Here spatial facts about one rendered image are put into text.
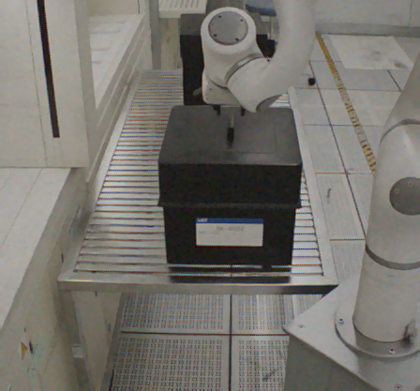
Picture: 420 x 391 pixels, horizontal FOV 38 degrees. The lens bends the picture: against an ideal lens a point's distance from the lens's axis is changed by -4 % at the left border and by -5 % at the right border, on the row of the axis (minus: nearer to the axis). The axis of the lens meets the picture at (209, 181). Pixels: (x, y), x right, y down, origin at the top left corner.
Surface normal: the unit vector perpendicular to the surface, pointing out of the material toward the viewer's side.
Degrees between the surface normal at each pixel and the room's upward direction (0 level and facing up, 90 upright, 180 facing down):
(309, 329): 0
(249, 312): 0
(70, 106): 90
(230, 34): 47
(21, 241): 0
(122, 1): 90
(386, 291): 90
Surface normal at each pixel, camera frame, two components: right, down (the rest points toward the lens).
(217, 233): -0.05, 0.50
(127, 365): -0.01, -0.87
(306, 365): -0.73, 0.35
